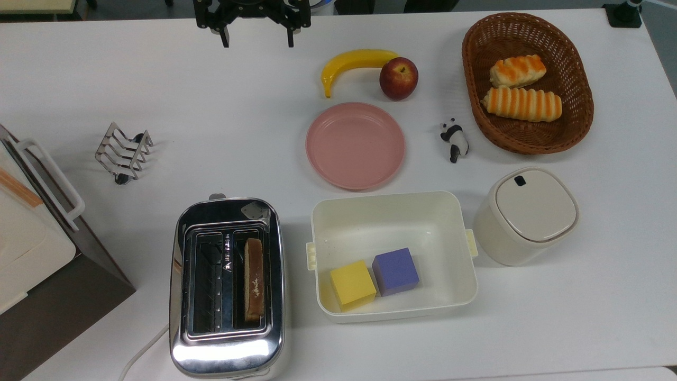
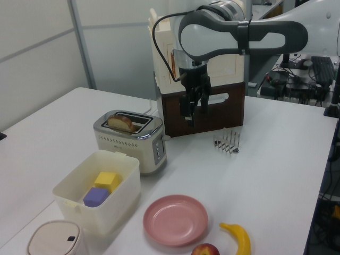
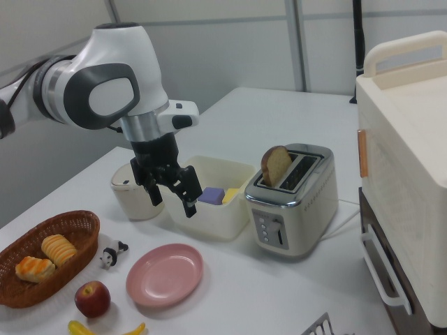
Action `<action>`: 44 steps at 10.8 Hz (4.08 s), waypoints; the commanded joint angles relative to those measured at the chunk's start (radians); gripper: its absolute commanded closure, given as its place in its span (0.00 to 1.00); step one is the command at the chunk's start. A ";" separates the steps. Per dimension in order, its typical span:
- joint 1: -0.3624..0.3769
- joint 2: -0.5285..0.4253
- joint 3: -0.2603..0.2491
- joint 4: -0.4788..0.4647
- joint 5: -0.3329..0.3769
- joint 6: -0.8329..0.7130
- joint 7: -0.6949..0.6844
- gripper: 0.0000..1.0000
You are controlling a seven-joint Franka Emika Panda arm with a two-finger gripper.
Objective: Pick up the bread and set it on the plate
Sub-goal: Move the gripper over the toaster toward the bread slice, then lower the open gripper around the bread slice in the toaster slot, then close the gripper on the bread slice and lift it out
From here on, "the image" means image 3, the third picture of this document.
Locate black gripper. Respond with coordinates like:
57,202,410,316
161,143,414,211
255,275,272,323
129,133,204,218

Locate cream and chrome toaster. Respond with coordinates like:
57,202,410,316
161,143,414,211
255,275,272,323
244,143,339,262

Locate purple foam block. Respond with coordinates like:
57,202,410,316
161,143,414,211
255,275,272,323
197,186,226,206

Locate small cream lidded container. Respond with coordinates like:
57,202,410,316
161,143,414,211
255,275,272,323
110,163,166,221

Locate cream plastic bin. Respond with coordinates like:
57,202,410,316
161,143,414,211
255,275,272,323
163,155,257,242

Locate yellow foam block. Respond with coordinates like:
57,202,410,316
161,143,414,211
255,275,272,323
221,188,240,204

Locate pink plate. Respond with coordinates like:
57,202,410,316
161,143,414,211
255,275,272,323
125,243,205,308

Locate panda figurine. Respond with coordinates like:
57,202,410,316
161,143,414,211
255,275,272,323
99,239,129,271

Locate brown bread slice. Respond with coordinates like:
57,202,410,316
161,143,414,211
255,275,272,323
261,145,293,188

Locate striped yellow bread roll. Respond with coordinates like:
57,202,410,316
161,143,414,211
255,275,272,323
41,234,78,268

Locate red apple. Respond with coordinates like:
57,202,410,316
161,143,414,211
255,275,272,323
74,281,112,319

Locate brown wicker basket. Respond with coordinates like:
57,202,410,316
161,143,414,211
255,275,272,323
0,209,101,309

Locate orange glazed pastry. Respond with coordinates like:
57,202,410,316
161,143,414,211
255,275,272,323
15,255,57,284

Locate yellow toy banana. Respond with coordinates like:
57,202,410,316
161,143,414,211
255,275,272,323
67,320,146,335

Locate grey metal rack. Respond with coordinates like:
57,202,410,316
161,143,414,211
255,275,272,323
300,312,337,335

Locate cream toy oven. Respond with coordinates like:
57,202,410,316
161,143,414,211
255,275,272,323
355,30,447,332

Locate black pole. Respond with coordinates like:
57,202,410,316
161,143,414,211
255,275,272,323
349,0,366,105

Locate white power cable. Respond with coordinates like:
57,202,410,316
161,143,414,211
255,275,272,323
320,198,361,241

